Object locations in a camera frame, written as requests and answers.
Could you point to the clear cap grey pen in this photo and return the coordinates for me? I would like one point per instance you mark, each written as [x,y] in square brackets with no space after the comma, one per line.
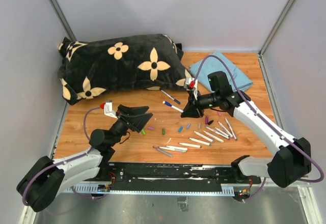
[162,151]

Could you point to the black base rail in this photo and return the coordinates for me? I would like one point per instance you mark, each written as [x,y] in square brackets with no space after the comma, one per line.
[164,177]

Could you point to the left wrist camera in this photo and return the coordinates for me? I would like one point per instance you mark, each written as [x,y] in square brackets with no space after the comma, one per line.
[108,110]

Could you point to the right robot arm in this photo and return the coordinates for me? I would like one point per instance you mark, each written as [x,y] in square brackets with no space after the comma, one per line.
[289,161]

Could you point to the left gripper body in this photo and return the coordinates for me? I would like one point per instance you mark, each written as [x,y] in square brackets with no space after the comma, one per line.
[119,115]

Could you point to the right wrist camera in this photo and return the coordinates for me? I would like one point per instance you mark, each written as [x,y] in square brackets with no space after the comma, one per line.
[191,85]

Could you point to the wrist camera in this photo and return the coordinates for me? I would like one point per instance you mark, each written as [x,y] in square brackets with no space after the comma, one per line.
[191,85]
[108,110]

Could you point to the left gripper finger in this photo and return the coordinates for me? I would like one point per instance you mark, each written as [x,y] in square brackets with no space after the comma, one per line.
[132,111]
[139,122]

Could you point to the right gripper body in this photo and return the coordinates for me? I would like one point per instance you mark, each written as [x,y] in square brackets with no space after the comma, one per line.
[191,99]

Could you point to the black floral pillow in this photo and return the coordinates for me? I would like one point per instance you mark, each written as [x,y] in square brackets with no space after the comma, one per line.
[91,69]

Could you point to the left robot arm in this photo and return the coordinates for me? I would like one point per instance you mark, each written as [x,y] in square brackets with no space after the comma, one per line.
[49,177]

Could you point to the dark blue cap marker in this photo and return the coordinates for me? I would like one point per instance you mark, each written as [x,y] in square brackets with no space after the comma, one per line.
[172,106]

